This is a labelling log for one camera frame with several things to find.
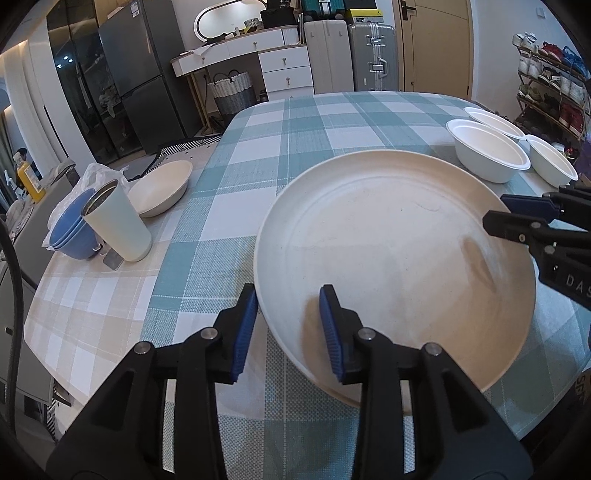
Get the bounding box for white foam bowl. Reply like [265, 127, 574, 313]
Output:
[464, 107, 526, 142]
[446, 119, 531, 184]
[525, 135, 579, 188]

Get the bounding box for large cream plate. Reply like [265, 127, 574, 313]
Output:
[253, 150, 536, 406]

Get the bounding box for blue stacked bowls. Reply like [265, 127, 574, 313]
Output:
[49, 188, 101, 260]

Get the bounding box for shoe rack with shoes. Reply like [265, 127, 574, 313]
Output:
[512, 32, 590, 162]

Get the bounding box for beige plaid tablecloth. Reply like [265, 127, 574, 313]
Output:
[24, 193, 192, 404]

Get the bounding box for teal plaid tablecloth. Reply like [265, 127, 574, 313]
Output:
[141, 92, 590, 479]

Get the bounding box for wooden door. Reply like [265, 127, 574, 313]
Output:
[398, 0, 473, 99]

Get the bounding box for silver aluminium suitcase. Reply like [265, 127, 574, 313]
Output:
[349, 23, 400, 91]

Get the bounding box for pale green tumbler cup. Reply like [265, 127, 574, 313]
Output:
[81, 180, 152, 262]

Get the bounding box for beige suitcase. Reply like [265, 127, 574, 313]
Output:
[304, 20, 355, 94]

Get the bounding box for small cream bowl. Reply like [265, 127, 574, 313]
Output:
[127, 160, 193, 218]

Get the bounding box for white plastic bag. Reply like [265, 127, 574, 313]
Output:
[42, 163, 131, 251]

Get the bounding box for yellow bottle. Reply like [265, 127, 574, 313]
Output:
[17, 161, 46, 203]

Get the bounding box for white dresser desk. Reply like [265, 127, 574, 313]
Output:
[171, 26, 315, 101]

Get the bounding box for teal green suitcase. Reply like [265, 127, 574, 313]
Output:
[301, 0, 346, 15]

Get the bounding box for seated person background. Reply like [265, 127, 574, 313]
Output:
[13, 148, 28, 165]

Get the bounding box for woven laundry basket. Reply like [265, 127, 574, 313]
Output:
[207, 70, 256, 123]

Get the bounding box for oval lit mirror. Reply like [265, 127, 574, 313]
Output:
[193, 0, 266, 42]

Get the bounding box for black refrigerator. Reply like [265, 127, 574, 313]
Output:
[99, 0, 202, 154]

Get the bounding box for black cable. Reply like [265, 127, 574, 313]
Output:
[0, 216, 24, 434]

